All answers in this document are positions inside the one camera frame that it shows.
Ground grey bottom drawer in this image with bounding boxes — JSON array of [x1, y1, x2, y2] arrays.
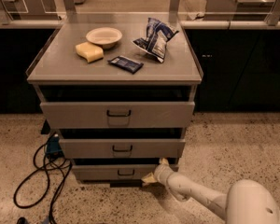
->
[[72, 164, 157, 181]]

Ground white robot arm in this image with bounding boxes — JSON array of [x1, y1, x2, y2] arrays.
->
[[142, 158, 280, 224]]

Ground grey drawer cabinet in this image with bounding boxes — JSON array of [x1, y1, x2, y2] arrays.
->
[[25, 12, 204, 189]]

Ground blue power box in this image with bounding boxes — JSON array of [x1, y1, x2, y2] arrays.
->
[[45, 134, 63, 157]]

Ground black floor cable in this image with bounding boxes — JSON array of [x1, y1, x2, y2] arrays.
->
[[12, 140, 73, 224]]

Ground background steel counter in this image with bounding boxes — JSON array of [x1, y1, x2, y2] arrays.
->
[[204, 0, 275, 21]]

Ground blue white chip bag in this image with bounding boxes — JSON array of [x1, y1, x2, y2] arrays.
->
[[133, 18, 178, 63]]

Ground yellow sponge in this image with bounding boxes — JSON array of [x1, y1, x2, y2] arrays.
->
[[76, 42, 104, 63]]

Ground grey middle drawer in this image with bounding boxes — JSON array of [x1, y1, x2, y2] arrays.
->
[[60, 138, 185, 159]]

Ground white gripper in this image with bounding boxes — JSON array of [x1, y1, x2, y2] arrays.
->
[[141, 158, 174, 186]]

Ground small dark blue packet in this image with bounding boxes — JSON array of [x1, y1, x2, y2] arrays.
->
[[108, 56, 144, 74]]

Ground grey rail ledge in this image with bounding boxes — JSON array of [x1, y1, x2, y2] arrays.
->
[[0, 20, 280, 30]]

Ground white bowl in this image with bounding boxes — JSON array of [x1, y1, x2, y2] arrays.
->
[[86, 27, 122, 49]]

